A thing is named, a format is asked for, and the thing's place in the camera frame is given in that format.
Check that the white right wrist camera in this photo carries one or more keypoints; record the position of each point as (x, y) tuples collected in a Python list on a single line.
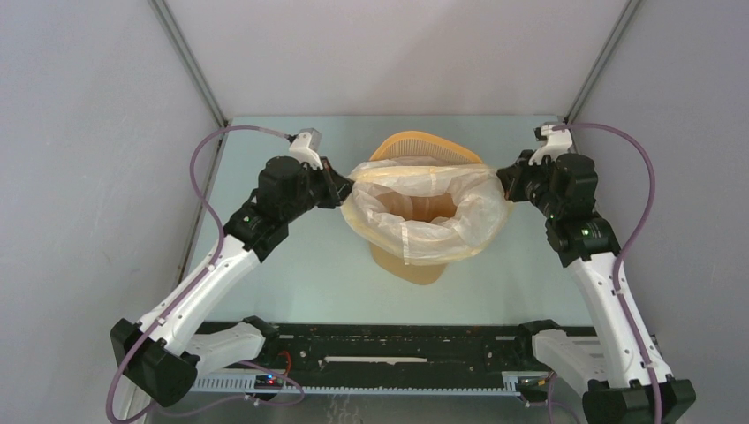
[(555, 140)]

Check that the left controller board with LEDs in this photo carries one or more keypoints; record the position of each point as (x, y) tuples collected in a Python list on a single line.
[(268, 382)]

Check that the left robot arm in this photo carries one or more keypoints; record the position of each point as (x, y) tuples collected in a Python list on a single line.
[(163, 353)]

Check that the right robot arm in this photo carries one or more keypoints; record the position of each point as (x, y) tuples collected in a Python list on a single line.
[(629, 381)]

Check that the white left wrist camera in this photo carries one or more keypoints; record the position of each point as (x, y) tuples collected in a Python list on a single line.
[(304, 147)]

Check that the aluminium frame rail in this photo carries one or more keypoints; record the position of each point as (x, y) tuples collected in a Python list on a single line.
[(572, 122)]

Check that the right controller board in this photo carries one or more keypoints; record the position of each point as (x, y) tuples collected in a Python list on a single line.
[(534, 383)]

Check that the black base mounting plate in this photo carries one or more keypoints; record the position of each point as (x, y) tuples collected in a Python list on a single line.
[(401, 357)]

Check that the orange plastic trash bin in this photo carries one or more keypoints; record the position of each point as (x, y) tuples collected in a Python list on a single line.
[(421, 209)]

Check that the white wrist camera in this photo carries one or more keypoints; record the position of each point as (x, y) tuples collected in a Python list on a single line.
[(555, 140), (304, 147)]

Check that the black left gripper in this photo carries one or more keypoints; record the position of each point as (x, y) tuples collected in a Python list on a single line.
[(337, 186)]

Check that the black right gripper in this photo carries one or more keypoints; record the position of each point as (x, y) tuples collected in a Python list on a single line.
[(512, 176)]

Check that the translucent cream trash bag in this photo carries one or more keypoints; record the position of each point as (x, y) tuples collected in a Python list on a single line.
[(482, 211)]

